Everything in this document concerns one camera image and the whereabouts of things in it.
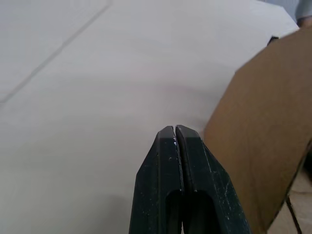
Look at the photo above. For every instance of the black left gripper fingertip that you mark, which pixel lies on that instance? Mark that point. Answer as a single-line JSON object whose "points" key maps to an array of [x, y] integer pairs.
{"points": [[272, 40]]}

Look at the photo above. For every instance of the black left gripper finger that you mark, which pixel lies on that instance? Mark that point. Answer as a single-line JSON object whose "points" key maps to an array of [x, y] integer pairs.
{"points": [[214, 195], [156, 185]]}

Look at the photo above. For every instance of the person in light grey sleeve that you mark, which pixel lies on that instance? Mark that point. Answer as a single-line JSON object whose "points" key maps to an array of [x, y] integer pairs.
{"points": [[304, 14]]}

